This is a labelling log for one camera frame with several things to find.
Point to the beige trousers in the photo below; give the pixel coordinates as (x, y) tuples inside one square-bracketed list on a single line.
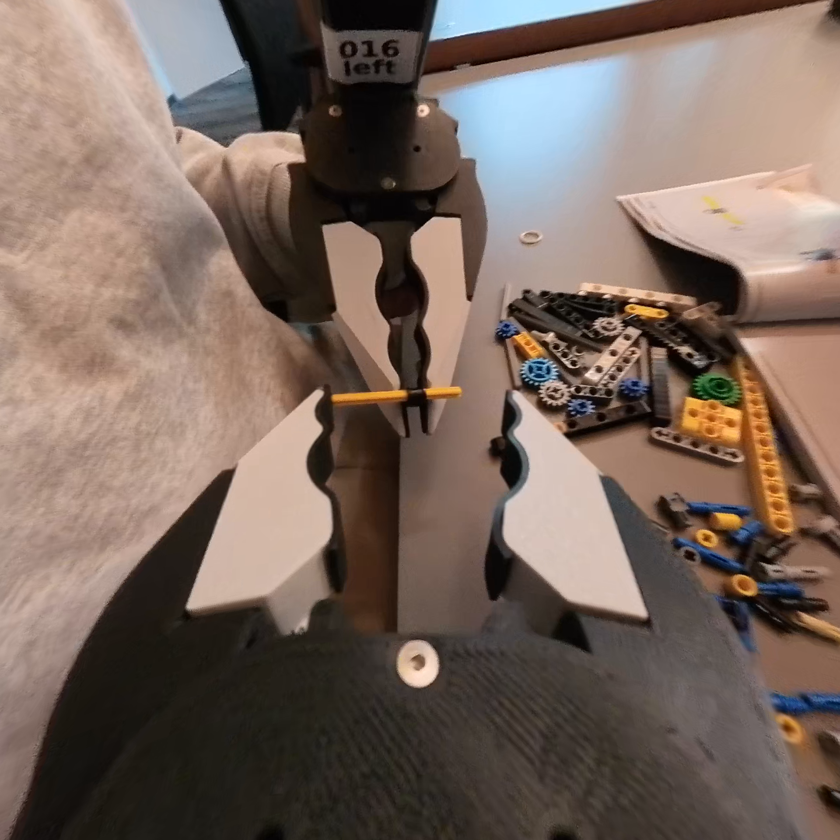
[(371, 525)]

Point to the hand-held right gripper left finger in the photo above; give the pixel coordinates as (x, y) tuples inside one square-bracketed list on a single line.
[(262, 525)]

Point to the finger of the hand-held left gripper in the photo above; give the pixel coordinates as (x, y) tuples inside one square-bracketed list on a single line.
[(351, 275), (449, 275)]

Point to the grey zip hoodie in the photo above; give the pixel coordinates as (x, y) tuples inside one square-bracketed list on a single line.
[(79, 262)]

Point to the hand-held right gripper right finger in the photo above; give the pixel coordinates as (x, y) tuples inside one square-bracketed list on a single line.
[(571, 525)]

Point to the long yellow lego beam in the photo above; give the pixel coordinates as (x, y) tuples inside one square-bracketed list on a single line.
[(764, 453)]

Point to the lego instruction booklet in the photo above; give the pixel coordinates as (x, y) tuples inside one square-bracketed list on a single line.
[(722, 223)]

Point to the person's left forearm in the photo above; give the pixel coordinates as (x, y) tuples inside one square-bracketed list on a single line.
[(243, 197)]

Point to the yellow lego axle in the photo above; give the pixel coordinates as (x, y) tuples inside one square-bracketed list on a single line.
[(367, 396)]

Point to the black lego bush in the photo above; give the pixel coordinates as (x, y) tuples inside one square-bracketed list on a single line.
[(415, 397)]

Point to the green lego gear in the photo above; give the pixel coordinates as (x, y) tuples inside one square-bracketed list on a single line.
[(701, 388)]

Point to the scatter of small lego pins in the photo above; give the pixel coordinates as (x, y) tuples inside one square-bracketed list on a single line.
[(715, 508)]

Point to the black office chair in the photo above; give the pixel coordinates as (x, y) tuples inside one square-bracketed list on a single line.
[(275, 52)]

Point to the flat grey lego liftarm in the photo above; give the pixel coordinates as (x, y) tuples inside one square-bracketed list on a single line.
[(695, 446)]

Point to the pile of lego beams gears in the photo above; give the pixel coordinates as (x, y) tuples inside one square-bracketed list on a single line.
[(564, 305)]

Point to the yellow lego frame block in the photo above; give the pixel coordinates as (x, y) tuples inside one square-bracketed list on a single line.
[(712, 420)]

